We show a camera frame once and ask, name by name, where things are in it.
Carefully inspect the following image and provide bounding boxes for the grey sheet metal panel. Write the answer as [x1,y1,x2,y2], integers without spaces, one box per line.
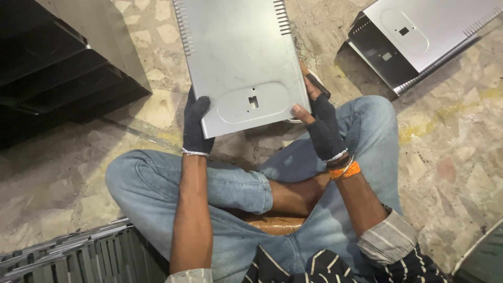
[172,0,312,139]

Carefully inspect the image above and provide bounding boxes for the brown seat cushion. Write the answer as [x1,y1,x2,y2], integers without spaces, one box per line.
[236,210,307,236]

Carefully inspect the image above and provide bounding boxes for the person's left hand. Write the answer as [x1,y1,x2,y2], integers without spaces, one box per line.
[182,86,215,156]

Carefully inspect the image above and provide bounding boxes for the grey metal cover with vents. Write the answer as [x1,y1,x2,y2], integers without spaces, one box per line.
[346,0,503,97]

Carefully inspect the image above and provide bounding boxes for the stack of black metal cabinets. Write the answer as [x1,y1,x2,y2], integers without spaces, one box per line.
[0,0,152,150]

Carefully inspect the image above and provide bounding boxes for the orange thread wristband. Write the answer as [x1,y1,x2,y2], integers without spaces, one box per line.
[328,160,361,181]

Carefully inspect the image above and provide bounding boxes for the thin metal bangle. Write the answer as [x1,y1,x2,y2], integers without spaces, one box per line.
[339,155,357,178]

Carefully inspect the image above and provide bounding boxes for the stack of grey metal panels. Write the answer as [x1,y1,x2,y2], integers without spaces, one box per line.
[0,217,170,283]

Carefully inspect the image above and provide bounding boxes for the blue jeans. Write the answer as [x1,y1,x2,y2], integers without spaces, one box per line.
[105,95,404,283]

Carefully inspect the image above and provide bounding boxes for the person's right hand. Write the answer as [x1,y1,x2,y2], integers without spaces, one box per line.
[292,77,349,162]

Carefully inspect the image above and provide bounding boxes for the dark panel with pale edge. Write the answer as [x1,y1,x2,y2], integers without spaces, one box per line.
[450,218,503,283]

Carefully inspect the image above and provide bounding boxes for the striped dark shirt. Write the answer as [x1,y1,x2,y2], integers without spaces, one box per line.
[165,204,449,283]

